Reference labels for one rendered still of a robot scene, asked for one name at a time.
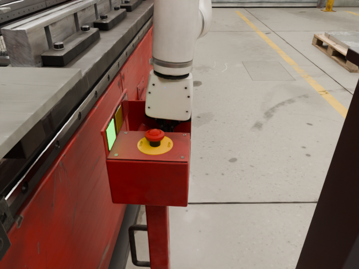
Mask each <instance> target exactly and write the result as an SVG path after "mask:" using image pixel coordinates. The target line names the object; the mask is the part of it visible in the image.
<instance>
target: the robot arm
mask: <svg viewBox="0 0 359 269"><path fill-rule="evenodd" d="M211 25H212V3H211V0H154V11H153V41H152V58H150V59H149V65H152V66H153V69H152V70H151V71H150V74H149V79H148V82H147V90H146V102H145V117H147V118H150V119H154V120H155V121H156V122H157V123H158V124H159V127H160V128H161V130H162V131H163V132H174V128H175V127H176V126H178V125H179V124H181V123H182V122H183V123H184V122H191V119H192V117H191V111H192V98H193V78H192V74H191V73H190V72H191V71H192V64H193V54H194V45H195V42H196V40H197V39H199V38H201V37H203V36H205V35H206V34H207V33H208V32H209V30H210V27H211ZM166 119H167V120H171V122H169V124H167V122H166Z"/></svg>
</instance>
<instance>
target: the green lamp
mask: <svg viewBox="0 0 359 269"><path fill-rule="evenodd" d="M107 137H108V145H109V149H111V147H112V145H113V143H114V141H115V139H116V136H115V128H114V121H113V119H112V121H111V123H110V125H109V127H108V128H107Z"/></svg>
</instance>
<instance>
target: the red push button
mask: <svg viewBox="0 0 359 269"><path fill-rule="evenodd" d="M164 137H165V134H164V132H163V131H162V130H159V129H151V130H148V131H146V133H145V138H146V140H148V141H149V142H150V146H151V147H159V146H160V145H161V142H160V141H161V140H163V138H164Z"/></svg>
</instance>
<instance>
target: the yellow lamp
mask: <svg viewBox="0 0 359 269"><path fill-rule="evenodd" d="M115 120H116V128H117V133H118V132H119V130H120V128H121V126H122V123H123V121H122V113H121V105H120V107H119V108H118V110H117V112H116V114H115Z"/></svg>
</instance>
